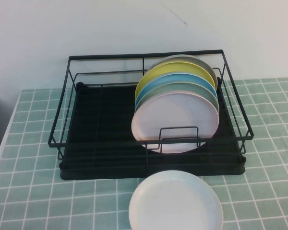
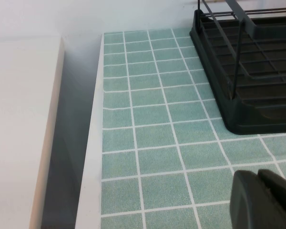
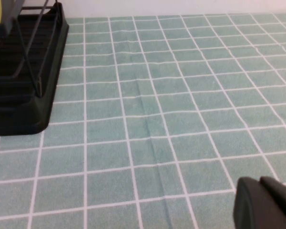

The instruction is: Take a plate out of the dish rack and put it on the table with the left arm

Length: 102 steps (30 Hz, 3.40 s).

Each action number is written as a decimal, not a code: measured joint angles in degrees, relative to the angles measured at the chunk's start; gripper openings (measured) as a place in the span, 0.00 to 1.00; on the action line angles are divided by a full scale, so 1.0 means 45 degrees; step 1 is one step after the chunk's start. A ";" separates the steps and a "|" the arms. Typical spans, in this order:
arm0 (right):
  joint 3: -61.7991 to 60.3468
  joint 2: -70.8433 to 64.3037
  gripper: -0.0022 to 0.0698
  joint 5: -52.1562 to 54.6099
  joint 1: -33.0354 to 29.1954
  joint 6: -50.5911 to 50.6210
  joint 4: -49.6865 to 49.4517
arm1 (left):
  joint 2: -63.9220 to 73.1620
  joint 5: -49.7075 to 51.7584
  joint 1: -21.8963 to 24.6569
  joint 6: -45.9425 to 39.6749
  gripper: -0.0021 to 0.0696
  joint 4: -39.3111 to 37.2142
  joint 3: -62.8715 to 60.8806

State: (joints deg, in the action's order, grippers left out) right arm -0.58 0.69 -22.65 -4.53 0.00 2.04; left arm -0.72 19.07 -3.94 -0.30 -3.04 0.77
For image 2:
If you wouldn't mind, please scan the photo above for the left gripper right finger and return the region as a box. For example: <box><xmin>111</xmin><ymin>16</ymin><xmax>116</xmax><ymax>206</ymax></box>
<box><xmin>257</xmin><ymin>168</ymin><xmax>286</xmax><ymax>229</ymax></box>

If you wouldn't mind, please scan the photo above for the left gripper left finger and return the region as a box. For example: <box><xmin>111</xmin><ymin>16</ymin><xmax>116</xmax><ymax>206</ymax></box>
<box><xmin>230</xmin><ymin>170</ymin><xmax>277</xmax><ymax>229</ymax></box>

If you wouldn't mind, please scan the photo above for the black dish drying rack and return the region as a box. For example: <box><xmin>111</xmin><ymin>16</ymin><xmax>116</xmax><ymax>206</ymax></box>
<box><xmin>189</xmin><ymin>9</ymin><xmax>286</xmax><ymax>135</ymax></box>

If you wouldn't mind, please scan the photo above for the green checked tablecloth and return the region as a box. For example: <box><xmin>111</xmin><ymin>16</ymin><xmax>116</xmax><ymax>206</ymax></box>
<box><xmin>100</xmin><ymin>27</ymin><xmax>286</xmax><ymax>229</ymax></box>

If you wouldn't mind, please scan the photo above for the white side cabinet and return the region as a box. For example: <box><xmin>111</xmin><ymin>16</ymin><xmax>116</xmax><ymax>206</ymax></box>
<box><xmin>0</xmin><ymin>35</ymin><xmax>65</xmax><ymax>229</ymax></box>

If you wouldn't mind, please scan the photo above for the black wire dish rack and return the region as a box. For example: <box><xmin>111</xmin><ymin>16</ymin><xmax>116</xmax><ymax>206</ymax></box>
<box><xmin>196</xmin><ymin>0</ymin><xmax>286</xmax><ymax>101</ymax></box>

